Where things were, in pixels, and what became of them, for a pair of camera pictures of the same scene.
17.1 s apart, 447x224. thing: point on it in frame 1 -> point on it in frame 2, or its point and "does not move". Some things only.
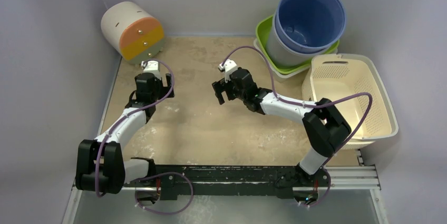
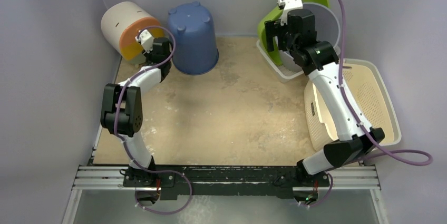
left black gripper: x=164 y=90 -> x=148 y=55
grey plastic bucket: x=280 y=55 -> x=327 y=25
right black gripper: x=225 y=88 -> x=279 y=30
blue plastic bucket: x=310 y=18 -> x=195 y=50
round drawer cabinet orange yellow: x=135 y=34 does not move
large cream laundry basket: x=353 y=83 does not move
